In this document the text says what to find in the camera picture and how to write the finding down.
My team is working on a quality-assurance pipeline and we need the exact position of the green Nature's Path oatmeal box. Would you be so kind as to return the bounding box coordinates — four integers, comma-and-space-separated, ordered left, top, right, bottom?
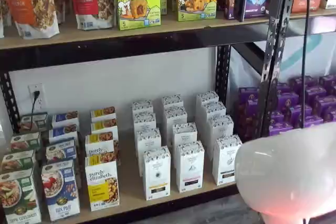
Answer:
19, 112, 50, 133
9, 131, 42, 154
0, 150, 37, 175
0, 168, 42, 224

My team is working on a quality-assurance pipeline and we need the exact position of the blue Nature's Path oatmeal box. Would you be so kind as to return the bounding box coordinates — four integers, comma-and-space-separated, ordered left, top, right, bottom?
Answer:
45, 138, 77, 165
41, 159, 81, 222
48, 123, 80, 144
50, 110, 80, 129

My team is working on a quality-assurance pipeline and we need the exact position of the black plug with cable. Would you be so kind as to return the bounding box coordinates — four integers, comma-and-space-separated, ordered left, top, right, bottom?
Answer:
30, 90, 40, 131

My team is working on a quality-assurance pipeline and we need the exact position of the black metal shelf frame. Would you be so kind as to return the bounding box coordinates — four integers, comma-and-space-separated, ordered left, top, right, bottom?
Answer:
0, 11, 336, 135

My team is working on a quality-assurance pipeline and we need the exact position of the white box yellow strip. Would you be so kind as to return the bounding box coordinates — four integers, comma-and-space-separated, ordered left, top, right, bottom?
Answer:
142, 145, 172, 201

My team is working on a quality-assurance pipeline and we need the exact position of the white box green strip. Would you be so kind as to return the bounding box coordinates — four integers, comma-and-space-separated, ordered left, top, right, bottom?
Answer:
212, 134, 243, 186

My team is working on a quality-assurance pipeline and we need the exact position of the yellow purely elizabeth box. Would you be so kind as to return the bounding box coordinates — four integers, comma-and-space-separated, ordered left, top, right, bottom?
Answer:
90, 106, 117, 122
84, 132, 120, 158
84, 152, 121, 212
90, 118, 120, 141

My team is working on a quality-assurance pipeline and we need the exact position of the red purely elizabeth granola bag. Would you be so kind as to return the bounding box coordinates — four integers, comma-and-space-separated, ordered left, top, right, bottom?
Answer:
68, 0, 117, 30

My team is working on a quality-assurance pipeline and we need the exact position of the green Bobo's apple pie box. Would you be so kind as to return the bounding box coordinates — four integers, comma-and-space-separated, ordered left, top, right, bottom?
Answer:
115, 0, 162, 31

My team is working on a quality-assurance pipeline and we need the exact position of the perforated black shelf post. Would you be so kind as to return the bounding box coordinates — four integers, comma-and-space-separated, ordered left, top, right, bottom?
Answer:
258, 0, 299, 142

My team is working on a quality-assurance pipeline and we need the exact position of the white floral organic pantry box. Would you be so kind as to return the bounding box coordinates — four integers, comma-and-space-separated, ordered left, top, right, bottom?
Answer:
132, 111, 158, 133
201, 101, 227, 131
131, 99, 154, 116
134, 127, 162, 178
163, 106, 188, 144
171, 122, 198, 154
195, 90, 220, 107
161, 94, 184, 111
206, 114, 235, 161

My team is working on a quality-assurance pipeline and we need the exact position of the thin black cable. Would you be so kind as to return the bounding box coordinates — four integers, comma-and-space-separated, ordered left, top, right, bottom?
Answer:
300, 0, 311, 224

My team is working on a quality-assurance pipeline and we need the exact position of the white wall outlet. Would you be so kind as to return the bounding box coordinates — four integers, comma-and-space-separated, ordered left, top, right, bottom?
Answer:
27, 84, 46, 112

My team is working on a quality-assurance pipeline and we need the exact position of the orange purely elizabeth granola bag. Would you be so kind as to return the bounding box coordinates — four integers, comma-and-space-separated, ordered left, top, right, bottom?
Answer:
1, 0, 60, 39

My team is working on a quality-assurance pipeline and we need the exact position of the white box pink strip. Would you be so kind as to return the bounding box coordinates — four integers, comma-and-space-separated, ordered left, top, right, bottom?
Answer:
176, 140, 206, 194

